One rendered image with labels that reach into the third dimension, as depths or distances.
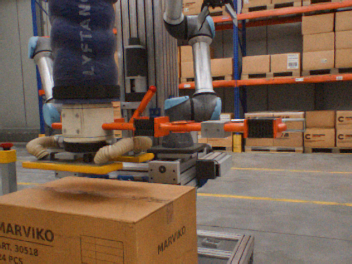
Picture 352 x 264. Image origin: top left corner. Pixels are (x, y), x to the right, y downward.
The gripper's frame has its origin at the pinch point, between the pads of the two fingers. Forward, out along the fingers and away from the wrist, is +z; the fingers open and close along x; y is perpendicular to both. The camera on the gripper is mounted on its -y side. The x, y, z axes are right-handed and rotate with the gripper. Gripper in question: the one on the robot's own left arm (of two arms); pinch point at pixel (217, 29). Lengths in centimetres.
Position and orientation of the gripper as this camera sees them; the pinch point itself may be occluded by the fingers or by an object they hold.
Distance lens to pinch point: 148.4
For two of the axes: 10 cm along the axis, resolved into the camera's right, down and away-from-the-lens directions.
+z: 0.4, 10.0, 0.9
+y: -3.6, 0.9, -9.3
